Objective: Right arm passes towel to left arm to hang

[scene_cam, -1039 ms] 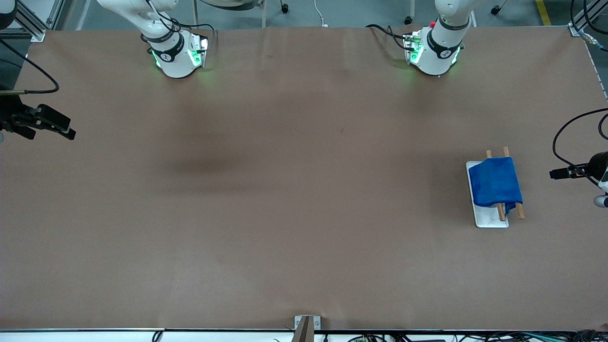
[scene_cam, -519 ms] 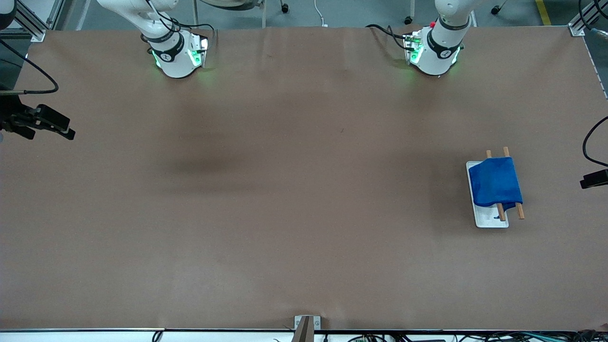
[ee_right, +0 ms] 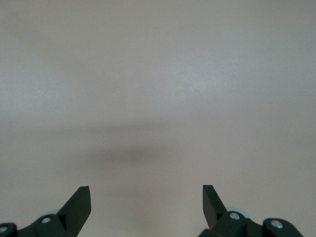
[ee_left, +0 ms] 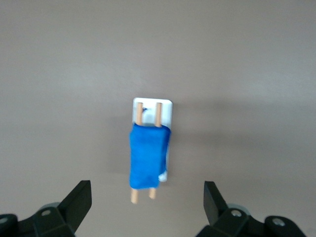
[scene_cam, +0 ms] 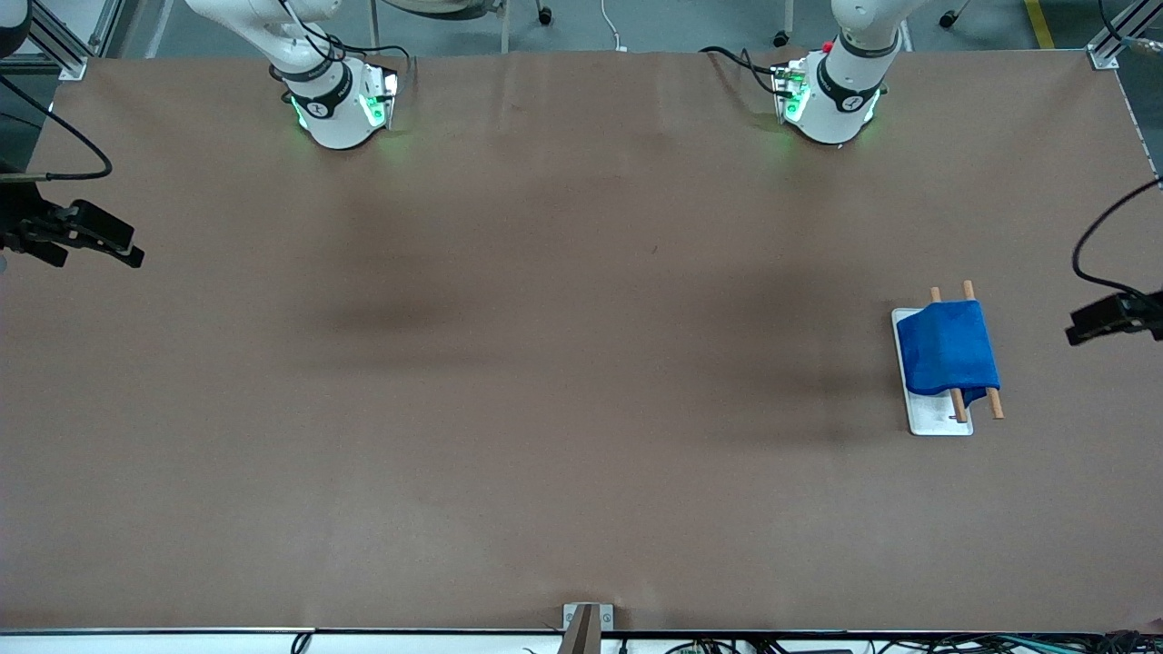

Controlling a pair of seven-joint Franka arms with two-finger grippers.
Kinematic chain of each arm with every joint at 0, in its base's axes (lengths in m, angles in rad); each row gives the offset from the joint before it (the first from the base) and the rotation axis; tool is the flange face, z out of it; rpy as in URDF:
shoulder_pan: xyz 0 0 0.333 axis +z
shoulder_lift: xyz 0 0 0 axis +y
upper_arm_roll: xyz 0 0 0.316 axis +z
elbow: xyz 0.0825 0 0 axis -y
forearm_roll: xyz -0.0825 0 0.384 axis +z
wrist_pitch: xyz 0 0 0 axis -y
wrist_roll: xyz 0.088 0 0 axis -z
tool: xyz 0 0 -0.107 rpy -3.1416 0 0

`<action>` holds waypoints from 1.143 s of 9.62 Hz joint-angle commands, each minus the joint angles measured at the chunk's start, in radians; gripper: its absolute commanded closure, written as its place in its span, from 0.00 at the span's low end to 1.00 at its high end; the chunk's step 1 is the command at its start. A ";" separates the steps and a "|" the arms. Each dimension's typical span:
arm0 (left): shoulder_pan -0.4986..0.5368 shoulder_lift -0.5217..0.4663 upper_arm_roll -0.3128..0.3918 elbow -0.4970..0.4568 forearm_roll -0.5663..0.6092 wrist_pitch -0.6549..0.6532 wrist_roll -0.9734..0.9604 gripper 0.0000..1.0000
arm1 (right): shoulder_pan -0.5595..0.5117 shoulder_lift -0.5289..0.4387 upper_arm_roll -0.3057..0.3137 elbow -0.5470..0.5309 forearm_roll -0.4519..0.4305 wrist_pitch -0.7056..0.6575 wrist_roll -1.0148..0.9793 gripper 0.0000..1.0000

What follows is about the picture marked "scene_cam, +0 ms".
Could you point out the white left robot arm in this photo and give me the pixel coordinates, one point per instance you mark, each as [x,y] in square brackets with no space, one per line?
[831,113]

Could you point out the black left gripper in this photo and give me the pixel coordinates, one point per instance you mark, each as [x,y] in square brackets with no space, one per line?
[1129,312]

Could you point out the white rack with wooden bars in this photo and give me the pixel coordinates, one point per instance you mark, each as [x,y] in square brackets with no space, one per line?
[936,418]

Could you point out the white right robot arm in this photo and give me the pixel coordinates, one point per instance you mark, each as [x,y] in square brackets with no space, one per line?
[336,118]

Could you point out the blue microfibre towel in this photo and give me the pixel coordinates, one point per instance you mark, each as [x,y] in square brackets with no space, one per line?
[949,350]

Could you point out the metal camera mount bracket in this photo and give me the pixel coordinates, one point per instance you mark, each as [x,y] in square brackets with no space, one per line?
[586,627]

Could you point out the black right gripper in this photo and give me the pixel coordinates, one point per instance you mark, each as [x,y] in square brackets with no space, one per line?
[20,223]

